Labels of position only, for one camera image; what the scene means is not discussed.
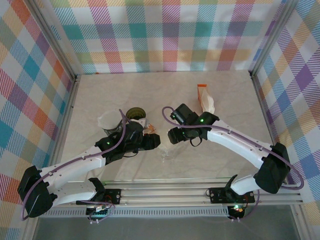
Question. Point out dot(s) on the orange plastic dripper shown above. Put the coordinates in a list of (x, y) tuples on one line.
[(151, 130)]

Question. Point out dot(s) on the clear plastic dripper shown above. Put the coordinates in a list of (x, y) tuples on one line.
[(168, 153)]

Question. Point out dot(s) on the orange coffee filter box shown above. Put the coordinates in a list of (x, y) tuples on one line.
[(200, 93)]

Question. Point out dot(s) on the white coffee filter stack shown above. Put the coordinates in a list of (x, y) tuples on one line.
[(208, 102)]

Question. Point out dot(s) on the dark green plastic dripper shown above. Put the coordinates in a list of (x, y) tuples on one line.
[(136, 113)]

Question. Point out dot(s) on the white paper coffee filter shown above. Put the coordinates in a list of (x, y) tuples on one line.
[(108, 118)]

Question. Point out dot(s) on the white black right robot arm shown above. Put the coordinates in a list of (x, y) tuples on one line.
[(237, 142)]

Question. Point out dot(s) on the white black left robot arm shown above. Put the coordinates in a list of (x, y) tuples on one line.
[(75, 162)]

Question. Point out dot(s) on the left green circuit board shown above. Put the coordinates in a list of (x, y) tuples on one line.
[(100, 212)]

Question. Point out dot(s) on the green circuit board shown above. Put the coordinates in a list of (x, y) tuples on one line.
[(100, 212), (237, 208)]

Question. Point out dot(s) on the right green circuit board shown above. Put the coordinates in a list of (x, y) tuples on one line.
[(237, 208)]

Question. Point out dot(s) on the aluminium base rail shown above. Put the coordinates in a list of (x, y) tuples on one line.
[(162, 195)]

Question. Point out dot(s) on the aluminium side rail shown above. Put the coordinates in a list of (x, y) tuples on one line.
[(262, 110), (66, 117)]

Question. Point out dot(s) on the aluminium frame post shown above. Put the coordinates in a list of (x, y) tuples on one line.
[(272, 37), (55, 42)]

